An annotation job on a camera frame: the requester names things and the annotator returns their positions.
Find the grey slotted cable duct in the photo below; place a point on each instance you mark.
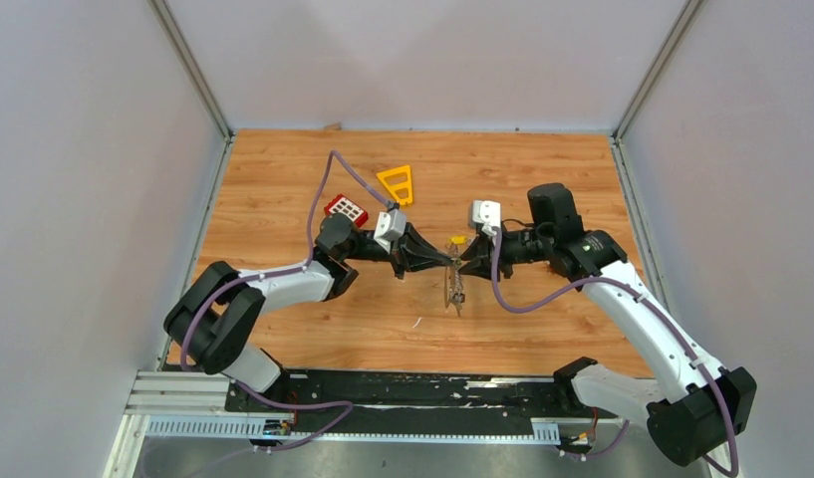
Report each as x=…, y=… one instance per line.
x=530, y=432

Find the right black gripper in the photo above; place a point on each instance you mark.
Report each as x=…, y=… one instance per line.
x=479, y=258

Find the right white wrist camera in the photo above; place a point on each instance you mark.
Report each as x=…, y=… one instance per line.
x=484, y=216

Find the red block with white grid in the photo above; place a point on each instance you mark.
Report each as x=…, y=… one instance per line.
x=342, y=204

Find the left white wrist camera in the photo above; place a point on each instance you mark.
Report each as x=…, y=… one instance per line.
x=391, y=226

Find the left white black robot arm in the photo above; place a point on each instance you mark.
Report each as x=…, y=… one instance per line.
x=213, y=320

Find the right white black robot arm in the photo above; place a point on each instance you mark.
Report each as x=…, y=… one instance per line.
x=695, y=406

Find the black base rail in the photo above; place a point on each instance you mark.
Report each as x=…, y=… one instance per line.
x=411, y=399

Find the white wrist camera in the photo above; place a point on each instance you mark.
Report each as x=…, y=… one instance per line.
x=391, y=226
x=484, y=216

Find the yellow triangular plastic piece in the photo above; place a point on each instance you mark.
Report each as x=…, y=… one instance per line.
x=397, y=182

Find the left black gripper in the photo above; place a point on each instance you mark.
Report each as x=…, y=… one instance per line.
x=411, y=253

